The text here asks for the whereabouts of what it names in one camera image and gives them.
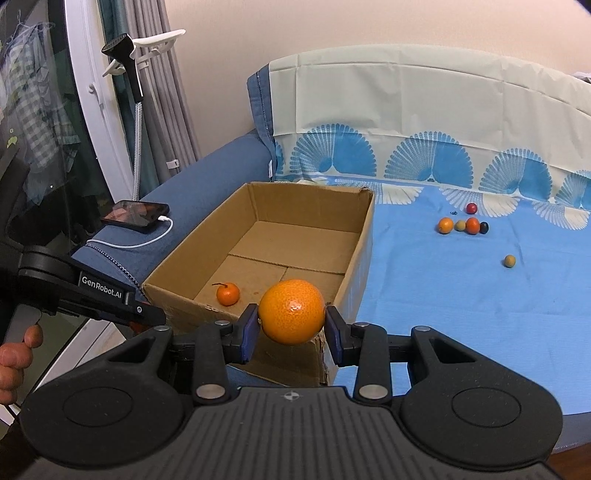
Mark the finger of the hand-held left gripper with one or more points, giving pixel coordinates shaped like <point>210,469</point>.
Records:
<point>147,316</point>

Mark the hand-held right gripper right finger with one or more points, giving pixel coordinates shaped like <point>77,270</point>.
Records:
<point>334,333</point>

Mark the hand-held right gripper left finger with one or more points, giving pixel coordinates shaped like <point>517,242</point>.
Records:
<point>250,333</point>

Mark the small orange with stem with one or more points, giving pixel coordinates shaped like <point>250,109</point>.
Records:
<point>228,295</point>

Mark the large orange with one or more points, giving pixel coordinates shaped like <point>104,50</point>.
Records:
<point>291,311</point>

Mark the brown cardboard box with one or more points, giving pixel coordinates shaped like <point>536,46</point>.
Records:
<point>286,240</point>

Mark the olive green round fruit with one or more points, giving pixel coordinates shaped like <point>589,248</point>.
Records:
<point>460,225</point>
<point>509,261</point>

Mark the person's left hand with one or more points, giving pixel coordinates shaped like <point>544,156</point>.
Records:
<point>11,369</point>

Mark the black smartphone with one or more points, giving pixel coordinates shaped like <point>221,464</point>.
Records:
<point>134,213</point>

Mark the blue fan-print bedsheet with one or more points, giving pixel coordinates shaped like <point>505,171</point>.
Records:
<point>438,300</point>

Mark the blue fabric sofa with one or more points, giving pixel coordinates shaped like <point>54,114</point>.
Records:
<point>207,166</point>

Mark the checked garment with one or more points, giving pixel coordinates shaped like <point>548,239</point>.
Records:
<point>41,115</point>

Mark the reddish orange small fruit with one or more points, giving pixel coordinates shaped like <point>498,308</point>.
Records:
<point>472,225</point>

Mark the dark red round fruit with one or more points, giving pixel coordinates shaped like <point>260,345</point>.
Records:
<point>471,208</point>

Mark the grey curtain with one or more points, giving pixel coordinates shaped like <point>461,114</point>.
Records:
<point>161,115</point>

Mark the grey cloth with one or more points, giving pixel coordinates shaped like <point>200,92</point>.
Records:
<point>582,77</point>

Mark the white door frame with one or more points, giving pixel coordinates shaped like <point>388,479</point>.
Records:
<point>97,115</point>

